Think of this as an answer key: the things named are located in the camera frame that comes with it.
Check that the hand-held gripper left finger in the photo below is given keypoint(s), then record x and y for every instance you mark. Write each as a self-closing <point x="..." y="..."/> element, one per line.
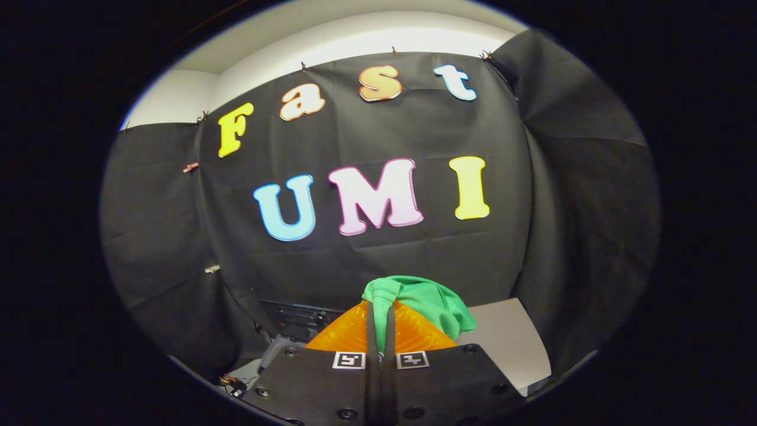
<point x="372" y="331"/>

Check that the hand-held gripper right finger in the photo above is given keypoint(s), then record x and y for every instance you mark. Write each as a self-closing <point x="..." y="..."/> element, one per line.
<point x="390" y="337"/>

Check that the green polo shirt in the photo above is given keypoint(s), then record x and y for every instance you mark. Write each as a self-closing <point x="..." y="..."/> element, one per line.
<point x="432" y="302"/>

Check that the grey washing machine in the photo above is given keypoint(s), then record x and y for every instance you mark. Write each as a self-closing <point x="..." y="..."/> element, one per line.
<point x="295" y="319"/>

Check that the black backdrop cloth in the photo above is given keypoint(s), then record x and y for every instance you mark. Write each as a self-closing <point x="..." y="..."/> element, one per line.
<point x="384" y="254"/>

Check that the pink clip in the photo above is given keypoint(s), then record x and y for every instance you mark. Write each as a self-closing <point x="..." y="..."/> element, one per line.
<point x="190" y="167"/>

